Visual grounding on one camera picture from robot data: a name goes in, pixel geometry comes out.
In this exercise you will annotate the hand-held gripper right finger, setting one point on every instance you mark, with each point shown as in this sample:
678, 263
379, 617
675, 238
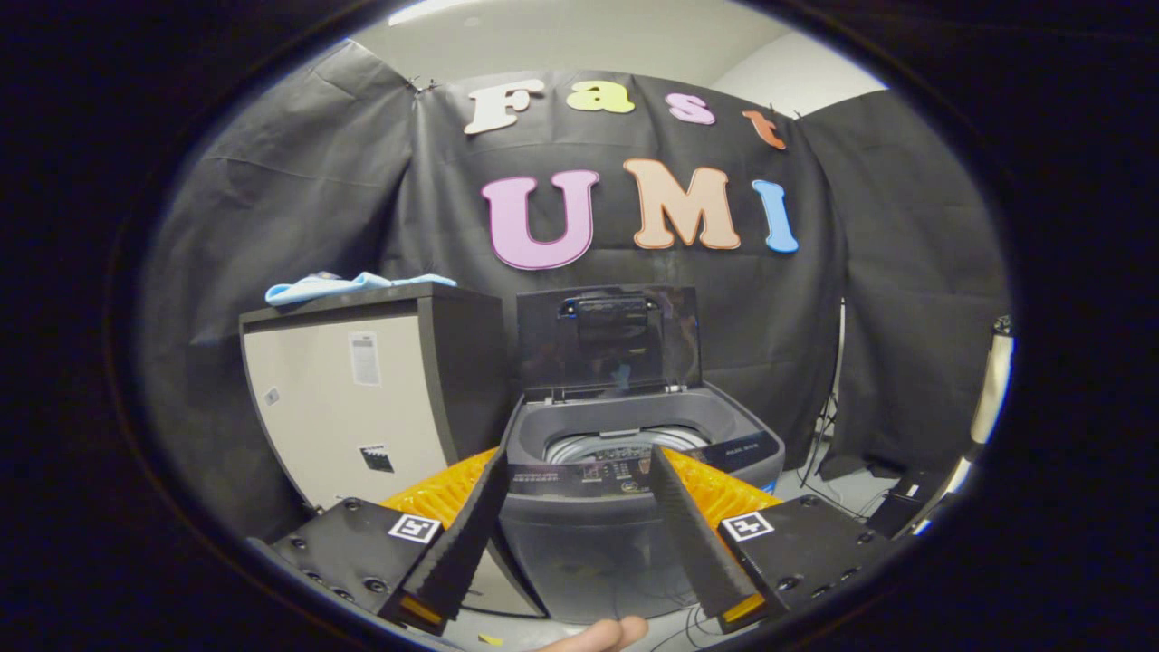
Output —
697, 543

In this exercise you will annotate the black box on floor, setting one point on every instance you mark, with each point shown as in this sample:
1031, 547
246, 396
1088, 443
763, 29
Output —
910, 503

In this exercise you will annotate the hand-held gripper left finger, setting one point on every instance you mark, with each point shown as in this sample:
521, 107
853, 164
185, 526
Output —
457, 543

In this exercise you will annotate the black backdrop cloth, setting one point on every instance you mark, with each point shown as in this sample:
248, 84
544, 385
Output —
362, 199

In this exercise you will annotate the light blue shirt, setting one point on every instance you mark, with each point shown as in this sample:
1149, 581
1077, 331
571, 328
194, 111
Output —
335, 286

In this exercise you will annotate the beige cabinet with dark top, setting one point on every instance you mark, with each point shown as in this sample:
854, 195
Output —
326, 398

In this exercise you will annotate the dark washing machine lid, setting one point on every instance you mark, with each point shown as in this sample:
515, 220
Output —
607, 344

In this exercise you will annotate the white stand pole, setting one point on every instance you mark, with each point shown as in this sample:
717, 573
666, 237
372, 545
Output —
991, 380

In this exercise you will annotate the grey washing machine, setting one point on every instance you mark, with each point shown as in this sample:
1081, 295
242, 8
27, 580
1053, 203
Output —
589, 543

